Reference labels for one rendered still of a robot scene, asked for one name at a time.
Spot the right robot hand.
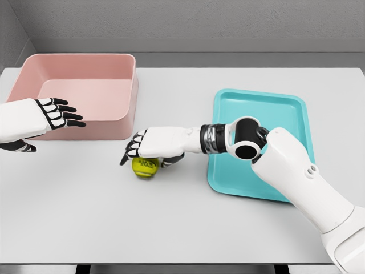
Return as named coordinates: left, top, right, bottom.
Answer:
left=119, top=126, right=188, bottom=168

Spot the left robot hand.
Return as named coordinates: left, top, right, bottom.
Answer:
left=0, top=98, right=87, bottom=153

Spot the yellow-green tennis ball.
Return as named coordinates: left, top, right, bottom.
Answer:
left=131, top=156, right=160, bottom=179

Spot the pink rectangular basket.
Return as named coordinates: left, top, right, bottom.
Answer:
left=6, top=53, right=140, bottom=142

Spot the blue rectangular tray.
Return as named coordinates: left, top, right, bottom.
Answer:
left=206, top=88, right=318, bottom=203

